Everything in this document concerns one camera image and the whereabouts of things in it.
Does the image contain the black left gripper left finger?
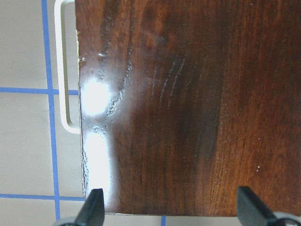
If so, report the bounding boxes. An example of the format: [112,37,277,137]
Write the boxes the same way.
[74,188,104,226]

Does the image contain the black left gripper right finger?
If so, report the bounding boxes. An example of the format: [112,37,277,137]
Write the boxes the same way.
[237,186,277,226]

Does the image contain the wooden drawer with white handle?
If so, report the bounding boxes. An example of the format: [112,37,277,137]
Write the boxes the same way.
[54,0,80,135]

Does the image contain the dark wooden drawer cabinet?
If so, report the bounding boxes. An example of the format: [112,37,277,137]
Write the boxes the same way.
[75,0,301,217]

